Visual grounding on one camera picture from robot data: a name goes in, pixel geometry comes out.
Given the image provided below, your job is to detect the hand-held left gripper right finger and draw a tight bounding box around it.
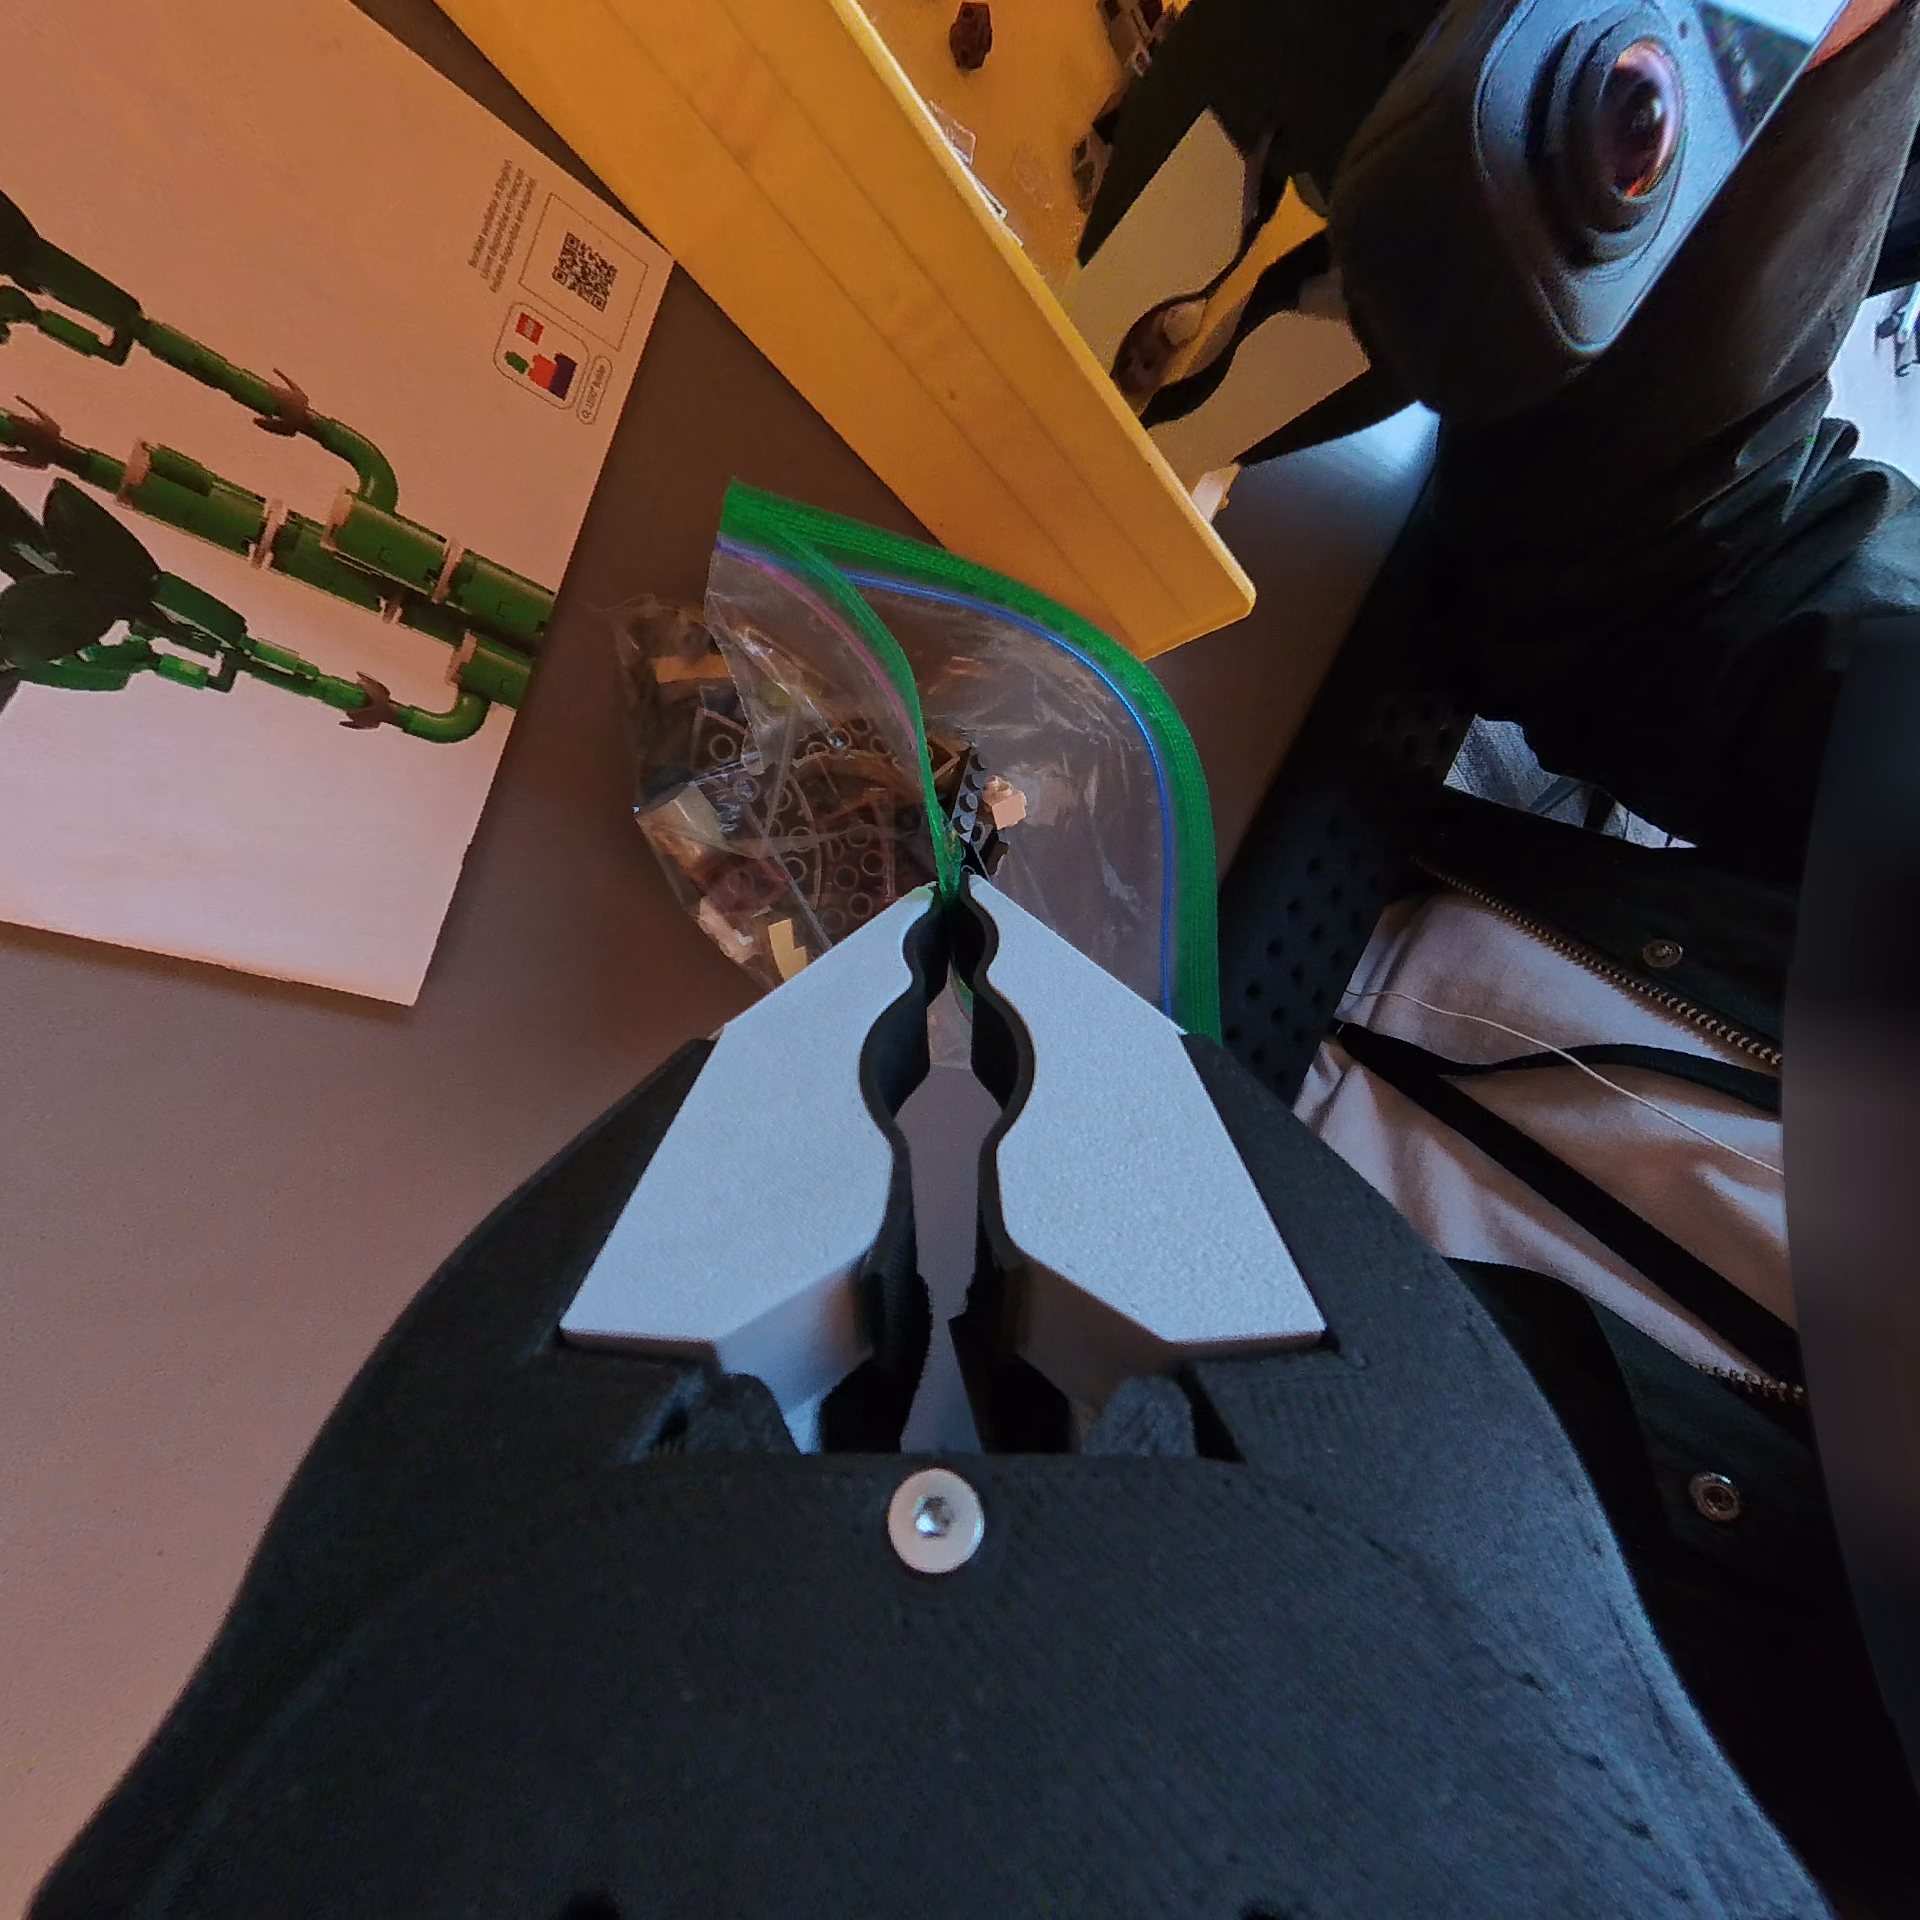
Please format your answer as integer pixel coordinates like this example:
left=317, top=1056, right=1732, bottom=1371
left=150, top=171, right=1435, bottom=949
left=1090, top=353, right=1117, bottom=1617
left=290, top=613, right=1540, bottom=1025
left=966, top=874, right=1329, bottom=1455

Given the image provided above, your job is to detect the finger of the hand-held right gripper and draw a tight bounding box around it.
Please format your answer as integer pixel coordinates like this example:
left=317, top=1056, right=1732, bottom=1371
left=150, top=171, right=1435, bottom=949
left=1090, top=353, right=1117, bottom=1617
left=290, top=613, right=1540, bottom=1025
left=1065, top=113, right=1277, bottom=384
left=1144, top=273, right=1374, bottom=485

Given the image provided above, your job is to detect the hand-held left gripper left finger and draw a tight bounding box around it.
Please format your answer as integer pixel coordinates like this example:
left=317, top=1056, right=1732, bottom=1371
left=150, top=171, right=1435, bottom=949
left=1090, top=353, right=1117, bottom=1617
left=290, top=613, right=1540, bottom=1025
left=560, top=874, right=974, bottom=1455

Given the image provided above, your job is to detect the pile of toy building bricks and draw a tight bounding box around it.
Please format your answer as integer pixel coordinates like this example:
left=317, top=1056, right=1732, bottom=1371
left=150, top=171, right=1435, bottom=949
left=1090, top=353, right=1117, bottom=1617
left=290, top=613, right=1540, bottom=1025
left=945, top=0, right=1216, bottom=415

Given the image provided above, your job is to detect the yellow plastic storage bin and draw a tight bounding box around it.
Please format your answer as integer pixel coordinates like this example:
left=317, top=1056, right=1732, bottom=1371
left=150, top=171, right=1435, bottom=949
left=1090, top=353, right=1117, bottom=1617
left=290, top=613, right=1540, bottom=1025
left=435, top=0, right=1354, bottom=664

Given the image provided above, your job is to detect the small cluster of toy bricks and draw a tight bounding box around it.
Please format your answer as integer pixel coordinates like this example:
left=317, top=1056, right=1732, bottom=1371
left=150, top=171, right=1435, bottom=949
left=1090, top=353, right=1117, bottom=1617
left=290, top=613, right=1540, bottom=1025
left=614, top=599, right=1037, bottom=976

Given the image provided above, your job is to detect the clear zip bag green seal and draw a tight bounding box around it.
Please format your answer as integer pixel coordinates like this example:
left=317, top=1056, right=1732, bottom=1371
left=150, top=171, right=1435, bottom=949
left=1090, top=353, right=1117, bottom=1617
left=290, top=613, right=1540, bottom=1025
left=600, top=479, right=1226, bottom=1040

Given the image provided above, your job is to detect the grey desk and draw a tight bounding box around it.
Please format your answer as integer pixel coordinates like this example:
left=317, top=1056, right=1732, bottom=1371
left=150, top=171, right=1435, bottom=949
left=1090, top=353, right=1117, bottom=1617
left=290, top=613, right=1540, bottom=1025
left=0, top=0, right=1442, bottom=1920

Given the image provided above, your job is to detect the white shirt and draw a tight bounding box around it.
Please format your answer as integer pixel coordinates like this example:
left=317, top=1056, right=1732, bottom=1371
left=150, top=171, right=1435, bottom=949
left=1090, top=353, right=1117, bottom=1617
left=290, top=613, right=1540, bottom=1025
left=1294, top=891, right=1809, bottom=1391

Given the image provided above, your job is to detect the black perforated chair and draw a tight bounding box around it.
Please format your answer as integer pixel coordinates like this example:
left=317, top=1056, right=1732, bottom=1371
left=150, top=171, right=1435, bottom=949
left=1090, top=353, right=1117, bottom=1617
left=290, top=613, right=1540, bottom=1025
left=1216, top=705, right=1473, bottom=1104

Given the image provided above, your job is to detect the dark green jacket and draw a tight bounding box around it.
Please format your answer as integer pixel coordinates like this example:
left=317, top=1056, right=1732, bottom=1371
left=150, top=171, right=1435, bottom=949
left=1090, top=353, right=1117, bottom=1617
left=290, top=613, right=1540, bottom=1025
left=1350, top=391, right=1920, bottom=1801

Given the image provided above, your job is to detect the plant building instruction booklet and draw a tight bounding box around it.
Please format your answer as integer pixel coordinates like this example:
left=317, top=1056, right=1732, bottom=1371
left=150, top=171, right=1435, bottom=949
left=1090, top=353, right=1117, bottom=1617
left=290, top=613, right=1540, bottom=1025
left=0, top=0, right=676, bottom=1008

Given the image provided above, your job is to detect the black lanyard strap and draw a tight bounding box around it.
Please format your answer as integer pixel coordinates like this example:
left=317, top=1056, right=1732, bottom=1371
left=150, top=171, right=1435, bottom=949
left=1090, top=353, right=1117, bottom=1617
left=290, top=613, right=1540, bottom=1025
left=1336, top=1025, right=1801, bottom=1383

